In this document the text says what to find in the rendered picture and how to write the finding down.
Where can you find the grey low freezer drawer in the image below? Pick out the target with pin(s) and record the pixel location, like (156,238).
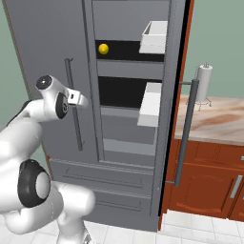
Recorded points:
(127,198)

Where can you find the white deep door bin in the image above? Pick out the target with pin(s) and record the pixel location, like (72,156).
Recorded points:
(155,39)

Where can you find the yellow lemon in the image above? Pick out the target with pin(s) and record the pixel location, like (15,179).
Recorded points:
(103,49)

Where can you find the white shallow door bin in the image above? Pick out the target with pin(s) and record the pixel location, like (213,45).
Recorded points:
(151,108)

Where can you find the grey open fridge door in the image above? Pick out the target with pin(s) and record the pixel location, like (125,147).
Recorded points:
(170,79)

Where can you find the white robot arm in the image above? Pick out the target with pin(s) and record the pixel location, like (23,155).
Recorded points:
(19,143)

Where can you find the brown narrow cupboard door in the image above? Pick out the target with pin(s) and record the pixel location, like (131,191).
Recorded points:
(239,208)

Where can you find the brown wooden drawer front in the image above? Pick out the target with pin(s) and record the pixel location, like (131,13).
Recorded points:
(219,154)

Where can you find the grey closed fridge door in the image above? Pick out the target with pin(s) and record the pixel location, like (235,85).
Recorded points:
(47,47)

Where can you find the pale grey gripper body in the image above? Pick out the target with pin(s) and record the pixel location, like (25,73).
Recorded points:
(83,101)

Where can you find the white paper towel roll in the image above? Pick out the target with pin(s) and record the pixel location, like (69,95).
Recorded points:
(204,83)

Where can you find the grey tall freezer drawer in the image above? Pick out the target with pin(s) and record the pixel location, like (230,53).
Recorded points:
(105,171)

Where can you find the grey fridge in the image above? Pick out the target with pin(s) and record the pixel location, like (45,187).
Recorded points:
(127,127)

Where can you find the brown wide cupboard door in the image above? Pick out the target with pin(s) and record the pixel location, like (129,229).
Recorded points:
(203,190)

